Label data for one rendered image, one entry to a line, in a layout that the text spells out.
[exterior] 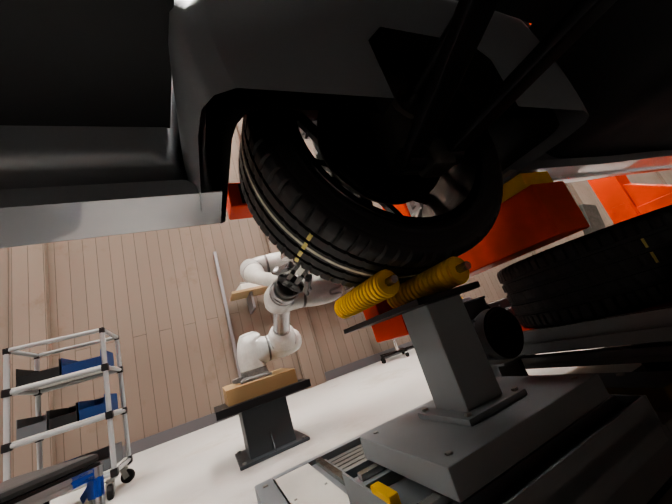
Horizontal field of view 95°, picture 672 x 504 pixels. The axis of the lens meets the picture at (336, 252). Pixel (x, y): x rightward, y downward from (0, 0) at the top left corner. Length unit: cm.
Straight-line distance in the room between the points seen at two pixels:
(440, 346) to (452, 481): 24
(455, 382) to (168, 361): 407
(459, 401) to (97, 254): 470
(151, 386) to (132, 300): 108
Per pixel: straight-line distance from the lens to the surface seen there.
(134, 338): 460
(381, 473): 76
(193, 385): 447
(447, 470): 55
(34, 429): 271
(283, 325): 189
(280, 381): 190
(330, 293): 111
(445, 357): 68
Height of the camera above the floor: 43
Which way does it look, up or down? 16 degrees up
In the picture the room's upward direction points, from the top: 18 degrees counter-clockwise
